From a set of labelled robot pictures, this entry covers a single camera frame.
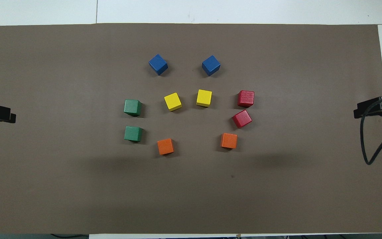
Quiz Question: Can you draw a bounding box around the red wooden cube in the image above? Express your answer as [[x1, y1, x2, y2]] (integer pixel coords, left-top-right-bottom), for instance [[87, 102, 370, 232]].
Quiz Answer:
[[237, 90, 255, 108], [232, 110, 253, 129]]

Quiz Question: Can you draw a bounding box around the green wooden cube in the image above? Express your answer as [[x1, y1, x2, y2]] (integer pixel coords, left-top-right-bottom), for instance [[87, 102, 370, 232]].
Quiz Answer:
[[124, 126, 143, 143], [124, 99, 142, 117]]

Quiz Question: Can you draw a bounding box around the orange wooden cube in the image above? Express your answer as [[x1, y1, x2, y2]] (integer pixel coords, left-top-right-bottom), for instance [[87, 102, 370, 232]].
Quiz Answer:
[[220, 133, 238, 149], [157, 138, 175, 155]]

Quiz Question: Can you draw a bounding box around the blue wooden cube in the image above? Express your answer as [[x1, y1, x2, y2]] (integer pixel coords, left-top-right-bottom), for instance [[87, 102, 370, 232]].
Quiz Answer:
[[149, 54, 168, 76], [202, 55, 221, 77]]

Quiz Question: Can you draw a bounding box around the yellow wooden cube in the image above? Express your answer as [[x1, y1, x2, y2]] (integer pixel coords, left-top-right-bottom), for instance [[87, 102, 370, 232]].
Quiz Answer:
[[164, 92, 182, 112], [196, 89, 213, 108]]

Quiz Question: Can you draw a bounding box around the brown table mat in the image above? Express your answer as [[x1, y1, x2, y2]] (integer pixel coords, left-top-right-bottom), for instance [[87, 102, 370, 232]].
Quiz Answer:
[[0, 23, 382, 234]]

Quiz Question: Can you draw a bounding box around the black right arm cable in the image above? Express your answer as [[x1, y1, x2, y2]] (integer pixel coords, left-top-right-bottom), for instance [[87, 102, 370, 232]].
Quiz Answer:
[[360, 95, 382, 165]]

